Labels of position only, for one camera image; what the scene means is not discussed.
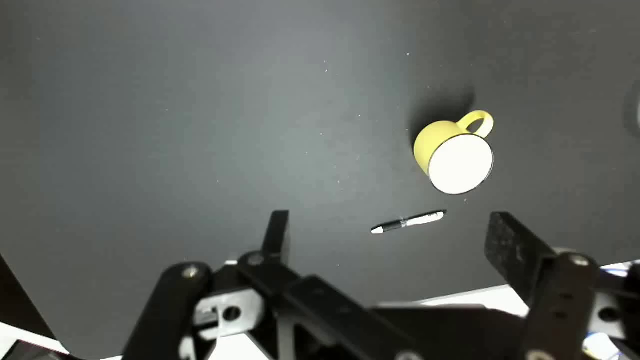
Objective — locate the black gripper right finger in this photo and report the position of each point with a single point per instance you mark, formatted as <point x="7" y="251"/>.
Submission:
<point x="526" y="256"/>

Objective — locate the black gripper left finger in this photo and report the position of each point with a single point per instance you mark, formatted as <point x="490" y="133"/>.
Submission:
<point x="293" y="292"/>

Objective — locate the white and black pen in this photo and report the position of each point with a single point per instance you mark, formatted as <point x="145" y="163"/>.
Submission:
<point x="412" y="221"/>

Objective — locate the yellow enamel mug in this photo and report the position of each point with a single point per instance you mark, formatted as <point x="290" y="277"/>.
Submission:
<point x="457" y="163"/>

